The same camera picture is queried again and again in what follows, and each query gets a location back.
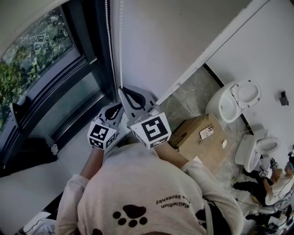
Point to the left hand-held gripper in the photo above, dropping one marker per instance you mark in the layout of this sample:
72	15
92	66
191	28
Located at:
101	135

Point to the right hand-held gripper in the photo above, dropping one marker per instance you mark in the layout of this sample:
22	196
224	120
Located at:
154	130

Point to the white roller blind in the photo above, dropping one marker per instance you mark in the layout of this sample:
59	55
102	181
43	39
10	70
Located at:
13	13

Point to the person's right forearm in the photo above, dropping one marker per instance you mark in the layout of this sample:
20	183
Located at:
174	158

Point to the person's left forearm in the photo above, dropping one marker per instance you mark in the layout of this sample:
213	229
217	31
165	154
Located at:
92	163

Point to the white toilet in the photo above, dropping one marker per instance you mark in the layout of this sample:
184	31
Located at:
218	102
245	149

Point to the black framed window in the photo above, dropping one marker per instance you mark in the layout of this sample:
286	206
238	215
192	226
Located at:
69	91

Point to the large cardboard box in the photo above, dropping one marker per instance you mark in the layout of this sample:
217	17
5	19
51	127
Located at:
190	140

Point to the white window latch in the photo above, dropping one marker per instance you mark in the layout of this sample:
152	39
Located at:
54	149

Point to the phone with patterned case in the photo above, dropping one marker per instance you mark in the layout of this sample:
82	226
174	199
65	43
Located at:
206	131

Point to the beige paw print sweatshirt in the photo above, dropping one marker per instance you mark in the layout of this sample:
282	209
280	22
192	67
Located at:
137	183

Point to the crumpled white paper sheets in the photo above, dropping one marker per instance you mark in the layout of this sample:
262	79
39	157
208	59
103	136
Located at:
198	160

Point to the small white paper scrap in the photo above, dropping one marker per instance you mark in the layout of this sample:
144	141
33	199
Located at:
224	144

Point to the green trees outside window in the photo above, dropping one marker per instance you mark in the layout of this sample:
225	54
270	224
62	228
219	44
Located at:
18	80

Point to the black wall bracket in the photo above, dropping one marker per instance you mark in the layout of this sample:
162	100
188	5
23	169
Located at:
284	98

